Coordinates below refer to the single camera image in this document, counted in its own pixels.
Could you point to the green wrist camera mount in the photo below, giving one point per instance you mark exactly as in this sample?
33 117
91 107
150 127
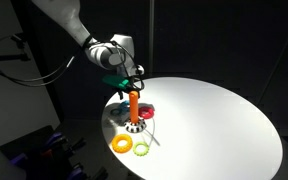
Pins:
114 81

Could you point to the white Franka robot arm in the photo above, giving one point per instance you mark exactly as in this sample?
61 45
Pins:
64 13

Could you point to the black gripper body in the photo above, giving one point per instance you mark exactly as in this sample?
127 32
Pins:
134 81

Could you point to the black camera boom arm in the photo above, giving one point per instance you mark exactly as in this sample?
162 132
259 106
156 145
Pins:
4 57

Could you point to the orange stacking peg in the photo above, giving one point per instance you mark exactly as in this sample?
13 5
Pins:
134 106

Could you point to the grey vertical pole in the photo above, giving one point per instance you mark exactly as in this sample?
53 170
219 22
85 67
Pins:
151 36

